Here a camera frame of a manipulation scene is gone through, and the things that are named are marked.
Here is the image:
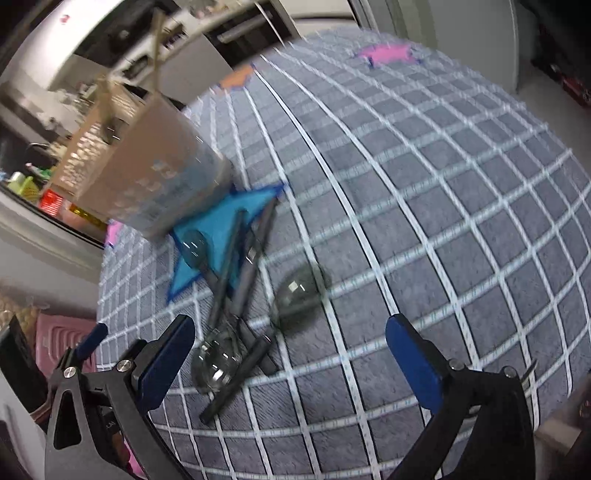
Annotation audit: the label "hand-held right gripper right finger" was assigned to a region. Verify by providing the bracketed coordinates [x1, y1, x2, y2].
[385, 313, 537, 480]

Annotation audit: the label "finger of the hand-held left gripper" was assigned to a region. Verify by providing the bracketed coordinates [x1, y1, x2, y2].
[75, 322, 110, 361]

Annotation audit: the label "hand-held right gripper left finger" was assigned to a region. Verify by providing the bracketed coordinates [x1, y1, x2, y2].
[44, 314, 197, 480]

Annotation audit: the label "small black-handled steel spoon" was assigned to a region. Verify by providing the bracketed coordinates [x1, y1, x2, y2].
[228, 197, 280, 325]
[190, 209, 248, 394]
[179, 228, 280, 376]

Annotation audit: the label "large black-handled steel spoon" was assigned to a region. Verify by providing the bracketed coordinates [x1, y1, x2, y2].
[199, 269, 332, 424]

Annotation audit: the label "beige plastic utensil holder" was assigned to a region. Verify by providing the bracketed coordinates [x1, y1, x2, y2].
[41, 89, 233, 239]

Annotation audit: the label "stack of pink plastic stools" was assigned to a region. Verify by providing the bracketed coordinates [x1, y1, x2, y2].
[36, 311, 100, 371]

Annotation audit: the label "clear bag of yellow contents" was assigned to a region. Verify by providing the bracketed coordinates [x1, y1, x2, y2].
[0, 294, 38, 334]

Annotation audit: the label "yellow cooking oil bottle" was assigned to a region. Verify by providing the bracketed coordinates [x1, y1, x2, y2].
[68, 204, 110, 232]

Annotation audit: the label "red plastic basket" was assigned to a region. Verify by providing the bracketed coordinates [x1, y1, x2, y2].
[39, 188, 68, 219]

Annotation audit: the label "grey checked star tablecloth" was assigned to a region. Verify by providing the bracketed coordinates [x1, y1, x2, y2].
[95, 25, 588, 480]

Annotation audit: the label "beige flower-cutout basket trolley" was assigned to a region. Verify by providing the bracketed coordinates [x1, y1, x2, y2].
[44, 83, 156, 195]

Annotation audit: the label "white upper kitchen cabinets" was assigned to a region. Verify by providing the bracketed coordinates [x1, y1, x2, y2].
[28, 0, 185, 93]

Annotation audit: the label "built-in black oven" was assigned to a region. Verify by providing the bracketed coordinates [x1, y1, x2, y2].
[202, 0, 304, 64]

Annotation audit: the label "grey sliding door frame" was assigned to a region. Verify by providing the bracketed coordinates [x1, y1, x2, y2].
[0, 188, 108, 278]

